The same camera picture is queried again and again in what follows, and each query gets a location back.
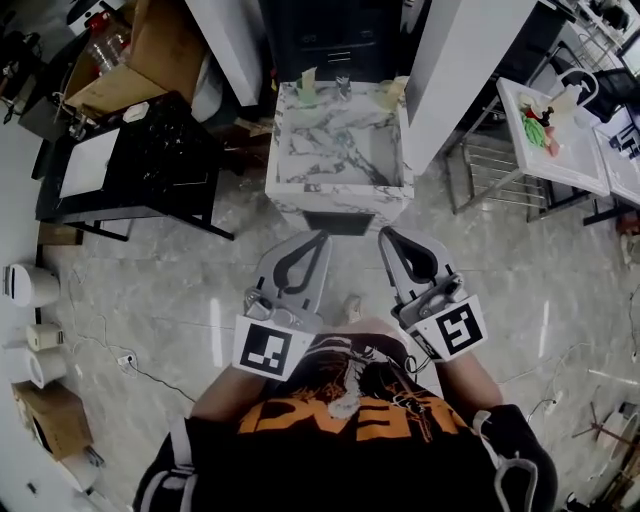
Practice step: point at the chrome basin faucet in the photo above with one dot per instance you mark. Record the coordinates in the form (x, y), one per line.
(77, 127)

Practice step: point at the white soap dish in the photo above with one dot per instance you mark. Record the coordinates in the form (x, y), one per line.
(136, 111)

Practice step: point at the marble pattern sink basin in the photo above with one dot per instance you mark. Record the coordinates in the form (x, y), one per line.
(340, 145)

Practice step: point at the black cabinet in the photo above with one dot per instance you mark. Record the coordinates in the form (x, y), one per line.
(340, 30)

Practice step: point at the pack of clear bottles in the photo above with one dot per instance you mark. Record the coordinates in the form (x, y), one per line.
(105, 50)

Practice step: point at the person's right forearm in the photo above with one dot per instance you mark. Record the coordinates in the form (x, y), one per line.
(470, 385)

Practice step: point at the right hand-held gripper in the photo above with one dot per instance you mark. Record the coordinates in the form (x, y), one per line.
(460, 330)

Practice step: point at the green striped toy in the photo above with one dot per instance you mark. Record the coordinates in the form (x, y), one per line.
(534, 130)

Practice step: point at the green cup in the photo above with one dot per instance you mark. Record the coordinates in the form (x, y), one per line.
(306, 97)

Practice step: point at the white round bin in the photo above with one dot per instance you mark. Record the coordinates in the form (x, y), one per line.
(35, 285)

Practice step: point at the translucent plastic cup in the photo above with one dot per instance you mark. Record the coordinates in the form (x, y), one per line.
(395, 92)

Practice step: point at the white power strip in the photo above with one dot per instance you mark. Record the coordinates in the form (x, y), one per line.
(552, 400)
(126, 359)

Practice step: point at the translucent pump bottle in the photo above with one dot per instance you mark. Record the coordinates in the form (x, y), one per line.
(564, 104)

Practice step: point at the large cardboard box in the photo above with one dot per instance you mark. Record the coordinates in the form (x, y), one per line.
(165, 45)

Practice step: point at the metal bar rack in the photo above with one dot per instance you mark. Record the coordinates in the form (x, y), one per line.
(495, 175)

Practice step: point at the chrome sink faucet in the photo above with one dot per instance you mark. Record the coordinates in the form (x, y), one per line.
(343, 87)

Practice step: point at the white partition panel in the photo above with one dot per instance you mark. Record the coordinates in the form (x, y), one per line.
(225, 45)
(450, 75)

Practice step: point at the small white box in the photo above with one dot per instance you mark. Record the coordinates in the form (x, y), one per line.
(45, 336)

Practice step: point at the person's black printed shirt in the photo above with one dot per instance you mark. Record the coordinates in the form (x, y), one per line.
(340, 465)

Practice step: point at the person's left forearm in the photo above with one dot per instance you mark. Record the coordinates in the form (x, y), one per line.
(225, 395)

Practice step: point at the white curved faucet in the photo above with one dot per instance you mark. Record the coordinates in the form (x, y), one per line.
(596, 87)

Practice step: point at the small cardboard box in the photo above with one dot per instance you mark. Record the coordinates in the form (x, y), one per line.
(55, 420)

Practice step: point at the white rectangular basin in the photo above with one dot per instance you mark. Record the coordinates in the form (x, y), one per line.
(90, 162)

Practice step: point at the black office chair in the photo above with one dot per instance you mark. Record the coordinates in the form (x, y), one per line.
(612, 82)

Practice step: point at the black speckled table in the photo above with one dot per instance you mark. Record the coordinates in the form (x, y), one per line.
(165, 150)

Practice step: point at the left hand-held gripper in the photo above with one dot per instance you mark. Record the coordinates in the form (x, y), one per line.
(265, 350)

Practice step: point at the wooden stand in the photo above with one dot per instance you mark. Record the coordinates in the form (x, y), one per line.
(607, 430)

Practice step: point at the white cylinder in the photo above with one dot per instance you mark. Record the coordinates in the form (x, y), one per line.
(40, 367)

